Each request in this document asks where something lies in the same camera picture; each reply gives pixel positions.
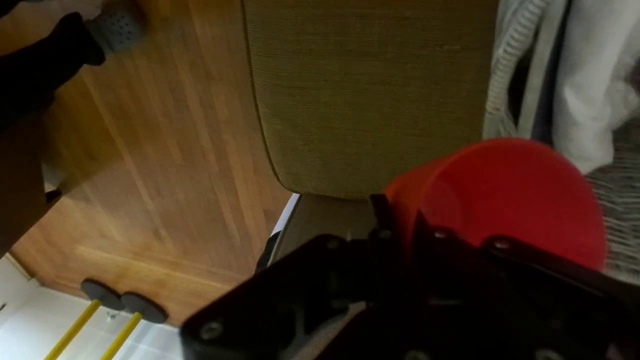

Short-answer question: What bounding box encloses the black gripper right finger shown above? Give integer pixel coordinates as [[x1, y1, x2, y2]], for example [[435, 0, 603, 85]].
[[416, 221, 640, 360]]

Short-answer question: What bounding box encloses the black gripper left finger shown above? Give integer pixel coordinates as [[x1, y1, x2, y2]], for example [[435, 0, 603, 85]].
[[180, 231, 400, 360]]

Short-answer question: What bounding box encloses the red plastic cup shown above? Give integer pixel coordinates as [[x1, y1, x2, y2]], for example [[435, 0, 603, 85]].
[[385, 139, 608, 270]]

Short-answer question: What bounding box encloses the grey striped pillow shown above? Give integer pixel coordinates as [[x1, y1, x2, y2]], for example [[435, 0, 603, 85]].
[[589, 127, 640, 284]]

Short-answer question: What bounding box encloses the black furniture foot pad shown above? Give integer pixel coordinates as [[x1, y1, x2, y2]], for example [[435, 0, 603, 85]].
[[80, 278, 124, 311]]

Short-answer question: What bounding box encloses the brown fabric sofa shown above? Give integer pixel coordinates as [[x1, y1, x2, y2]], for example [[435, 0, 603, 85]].
[[242, 0, 498, 199]]

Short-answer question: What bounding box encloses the white patterned pillow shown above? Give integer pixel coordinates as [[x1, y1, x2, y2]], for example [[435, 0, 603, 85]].
[[482, 0, 640, 172]]

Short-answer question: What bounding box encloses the grey perforated black-handled object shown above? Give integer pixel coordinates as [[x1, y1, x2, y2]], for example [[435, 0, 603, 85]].
[[0, 0, 147, 131]]

